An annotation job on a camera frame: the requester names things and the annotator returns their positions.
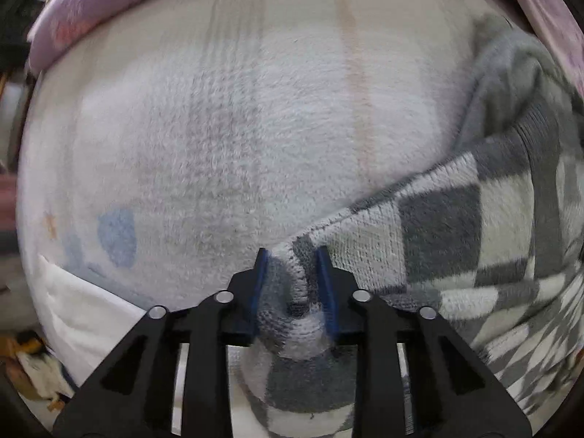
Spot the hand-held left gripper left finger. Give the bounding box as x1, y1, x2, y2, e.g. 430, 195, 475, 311
52, 247, 274, 438

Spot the white mattress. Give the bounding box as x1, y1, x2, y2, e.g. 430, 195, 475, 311
39, 255, 151, 386

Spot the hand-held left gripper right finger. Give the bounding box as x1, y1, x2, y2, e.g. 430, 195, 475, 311
316, 245, 532, 438

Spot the grey white checkered sweater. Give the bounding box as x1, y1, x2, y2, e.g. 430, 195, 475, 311
239, 14, 584, 438

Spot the pink hanging cloth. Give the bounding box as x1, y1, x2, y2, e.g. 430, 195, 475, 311
0, 171, 19, 233

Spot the floral printed bed sheet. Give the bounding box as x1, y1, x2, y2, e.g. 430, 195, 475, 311
16, 0, 525, 384

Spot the pale crumpled cloth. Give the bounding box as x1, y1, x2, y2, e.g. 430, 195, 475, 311
14, 333, 76, 414

